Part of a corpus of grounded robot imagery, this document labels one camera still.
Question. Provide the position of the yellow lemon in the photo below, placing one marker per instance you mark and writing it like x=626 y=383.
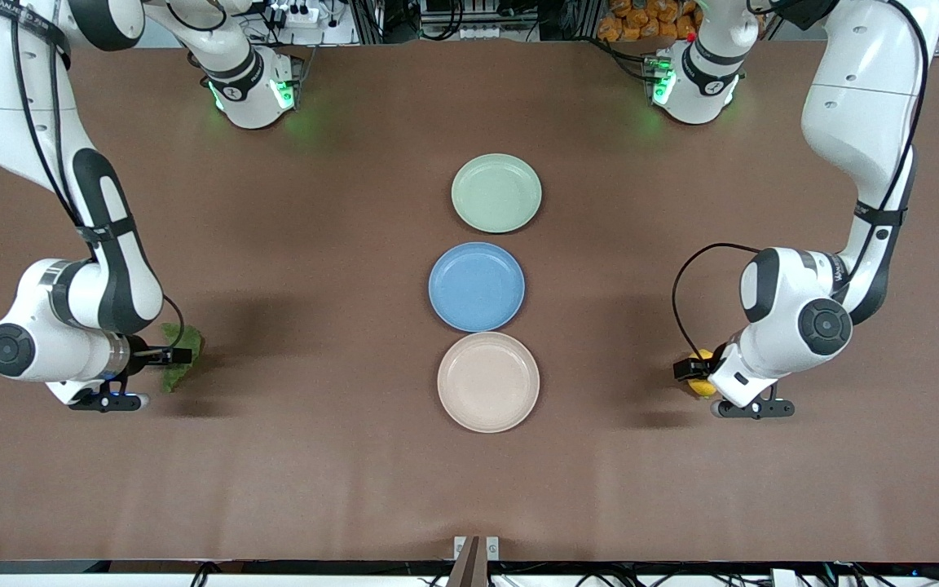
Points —
x=704 y=389

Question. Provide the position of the white power adapter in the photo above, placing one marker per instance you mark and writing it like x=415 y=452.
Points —
x=783 y=579

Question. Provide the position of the background equipment rack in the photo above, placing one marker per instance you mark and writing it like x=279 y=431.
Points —
x=478 y=33

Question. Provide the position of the brown table cover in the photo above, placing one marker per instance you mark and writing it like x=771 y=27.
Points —
x=274 y=473

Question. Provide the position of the grey camera mast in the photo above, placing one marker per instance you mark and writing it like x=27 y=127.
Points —
x=469 y=571

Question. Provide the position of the white power strip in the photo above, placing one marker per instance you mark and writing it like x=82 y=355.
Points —
x=298 y=15

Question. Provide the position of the blue round plate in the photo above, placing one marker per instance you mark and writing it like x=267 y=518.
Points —
x=476 y=287

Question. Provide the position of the pale green round plate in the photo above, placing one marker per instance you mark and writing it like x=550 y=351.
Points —
x=496 y=193

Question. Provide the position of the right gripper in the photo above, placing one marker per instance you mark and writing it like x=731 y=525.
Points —
x=142 y=356

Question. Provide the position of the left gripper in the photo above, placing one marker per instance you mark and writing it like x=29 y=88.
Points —
x=691 y=368

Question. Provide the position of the pale beige round plate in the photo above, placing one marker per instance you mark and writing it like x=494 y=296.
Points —
x=488 y=381

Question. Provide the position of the silver mast bracket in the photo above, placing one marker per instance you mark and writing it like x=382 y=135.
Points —
x=492 y=548

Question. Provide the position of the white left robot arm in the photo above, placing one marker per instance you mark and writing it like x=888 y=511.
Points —
x=861 y=106

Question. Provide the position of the green lettuce leaf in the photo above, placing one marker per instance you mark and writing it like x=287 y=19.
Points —
x=176 y=379

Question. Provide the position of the bag of oranges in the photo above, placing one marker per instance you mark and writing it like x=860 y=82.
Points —
x=641 y=20

